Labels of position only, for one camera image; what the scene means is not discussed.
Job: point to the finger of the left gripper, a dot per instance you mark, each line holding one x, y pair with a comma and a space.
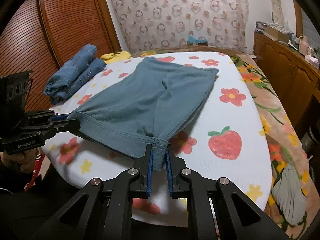
59, 117
64, 125

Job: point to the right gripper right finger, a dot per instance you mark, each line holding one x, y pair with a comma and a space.
217, 209

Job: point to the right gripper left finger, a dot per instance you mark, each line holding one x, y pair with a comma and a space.
102, 209

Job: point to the teal green shorts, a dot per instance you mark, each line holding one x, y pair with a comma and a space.
148, 107

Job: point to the left hand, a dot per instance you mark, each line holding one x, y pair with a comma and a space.
25, 162

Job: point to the folded blue jeans stack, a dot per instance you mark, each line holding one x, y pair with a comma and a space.
74, 73

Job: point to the white floral strawberry sheet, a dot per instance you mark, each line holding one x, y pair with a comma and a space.
78, 160

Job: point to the floral fleece blanket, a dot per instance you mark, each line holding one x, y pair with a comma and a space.
280, 134

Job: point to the yellow plush toy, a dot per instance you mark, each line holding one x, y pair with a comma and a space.
115, 57

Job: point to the wooden louvered wardrobe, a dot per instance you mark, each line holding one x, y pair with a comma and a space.
43, 34

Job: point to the pink circle pattern curtain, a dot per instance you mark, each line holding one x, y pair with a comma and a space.
153, 24

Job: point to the blue item on box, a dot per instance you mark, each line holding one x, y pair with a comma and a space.
192, 41

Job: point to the brown wooden sideboard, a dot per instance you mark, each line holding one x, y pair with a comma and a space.
292, 78

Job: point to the cardboard box on sideboard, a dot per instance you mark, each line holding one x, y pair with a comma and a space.
279, 35

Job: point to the pink bottle on sideboard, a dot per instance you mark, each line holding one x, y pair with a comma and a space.
303, 45

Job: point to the black camera box left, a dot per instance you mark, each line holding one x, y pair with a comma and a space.
15, 90

